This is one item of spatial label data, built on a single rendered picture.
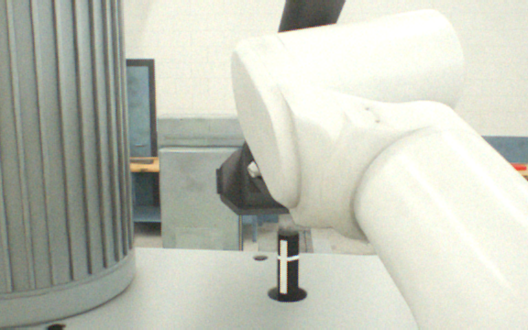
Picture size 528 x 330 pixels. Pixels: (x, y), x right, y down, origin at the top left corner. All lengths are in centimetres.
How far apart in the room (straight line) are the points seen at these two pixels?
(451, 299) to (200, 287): 38
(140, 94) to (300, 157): 706
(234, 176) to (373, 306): 17
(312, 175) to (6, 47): 28
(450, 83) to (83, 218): 31
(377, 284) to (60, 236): 29
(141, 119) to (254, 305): 685
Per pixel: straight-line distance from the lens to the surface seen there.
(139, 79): 728
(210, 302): 50
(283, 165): 24
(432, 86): 31
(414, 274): 20
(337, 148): 23
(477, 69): 725
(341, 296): 52
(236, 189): 47
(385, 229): 22
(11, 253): 48
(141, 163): 679
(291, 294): 51
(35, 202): 46
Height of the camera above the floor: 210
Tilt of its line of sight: 11 degrees down
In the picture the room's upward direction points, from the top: straight up
